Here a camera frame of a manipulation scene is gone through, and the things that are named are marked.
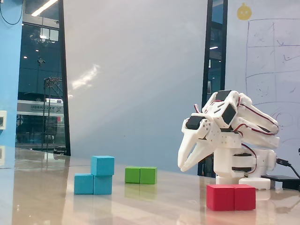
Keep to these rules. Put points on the long red block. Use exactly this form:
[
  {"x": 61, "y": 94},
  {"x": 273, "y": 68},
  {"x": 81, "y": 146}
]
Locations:
[{"x": 229, "y": 197}]

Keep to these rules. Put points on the long green block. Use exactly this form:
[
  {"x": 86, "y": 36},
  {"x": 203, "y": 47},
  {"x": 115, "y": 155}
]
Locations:
[{"x": 140, "y": 175}]

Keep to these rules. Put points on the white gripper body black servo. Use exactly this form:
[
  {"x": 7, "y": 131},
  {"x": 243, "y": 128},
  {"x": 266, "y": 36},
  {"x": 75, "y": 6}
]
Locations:
[{"x": 203, "y": 131}]

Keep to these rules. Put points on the whiteboard with pen drawings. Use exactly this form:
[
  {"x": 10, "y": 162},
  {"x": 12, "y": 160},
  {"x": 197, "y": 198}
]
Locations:
[{"x": 269, "y": 58}]

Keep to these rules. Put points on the white wall socket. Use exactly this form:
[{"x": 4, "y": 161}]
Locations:
[{"x": 2, "y": 119}]

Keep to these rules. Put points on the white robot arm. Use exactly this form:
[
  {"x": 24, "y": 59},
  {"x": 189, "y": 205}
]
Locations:
[{"x": 225, "y": 161}]

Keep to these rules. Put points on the yellow round sticker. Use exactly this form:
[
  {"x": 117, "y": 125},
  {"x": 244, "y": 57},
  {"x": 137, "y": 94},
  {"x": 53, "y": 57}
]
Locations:
[{"x": 244, "y": 12}]

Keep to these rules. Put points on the black window frame post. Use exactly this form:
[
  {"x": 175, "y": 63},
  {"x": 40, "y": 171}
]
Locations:
[
  {"x": 223, "y": 35},
  {"x": 208, "y": 47},
  {"x": 63, "y": 70}
]

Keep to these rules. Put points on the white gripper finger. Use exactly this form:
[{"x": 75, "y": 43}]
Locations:
[
  {"x": 185, "y": 150},
  {"x": 204, "y": 151}
]

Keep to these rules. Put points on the long blue block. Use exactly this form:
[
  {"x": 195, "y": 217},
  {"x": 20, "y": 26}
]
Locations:
[{"x": 84, "y": 184}]

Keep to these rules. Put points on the ceiling light strip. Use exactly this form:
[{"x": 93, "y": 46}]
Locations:
[{"x": 44, "y": 7}]

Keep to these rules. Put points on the flat black box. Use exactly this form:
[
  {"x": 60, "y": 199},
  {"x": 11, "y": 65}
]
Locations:
[{"x": 281, "y": 180}]

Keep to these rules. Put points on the small blue cube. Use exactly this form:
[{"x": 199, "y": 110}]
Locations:
[{"x": 103, "y": 165}]

